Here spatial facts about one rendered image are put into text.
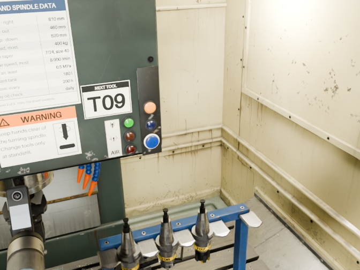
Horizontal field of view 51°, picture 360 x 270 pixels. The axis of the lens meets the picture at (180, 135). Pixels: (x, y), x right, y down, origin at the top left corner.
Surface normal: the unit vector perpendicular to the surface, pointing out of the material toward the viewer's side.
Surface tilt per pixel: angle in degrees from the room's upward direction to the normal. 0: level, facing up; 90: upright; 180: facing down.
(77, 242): 90
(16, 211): 65
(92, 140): 90
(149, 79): 90
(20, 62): 90
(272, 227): 24
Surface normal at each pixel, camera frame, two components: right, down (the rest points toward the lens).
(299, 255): -0.40, -0.76
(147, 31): 0.36, 0.38
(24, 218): 0.27, -0.04
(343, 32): -0.93, 0.17
